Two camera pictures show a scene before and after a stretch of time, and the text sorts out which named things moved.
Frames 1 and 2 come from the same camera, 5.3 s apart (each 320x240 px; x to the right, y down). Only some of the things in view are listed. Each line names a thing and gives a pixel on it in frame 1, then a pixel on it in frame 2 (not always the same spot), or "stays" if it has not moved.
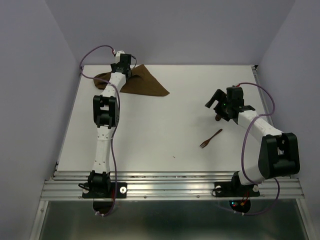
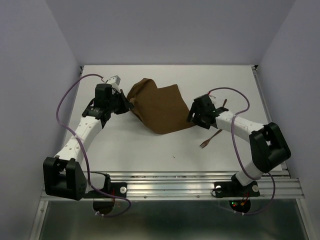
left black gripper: x=113 y=65 to x=126 y=106
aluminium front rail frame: x=65 y=186 stays
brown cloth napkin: x=141 y=81 to x=163 y=109
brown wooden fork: x=205 y=142 stays
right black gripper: x=220 y=95 to x=194 y=109
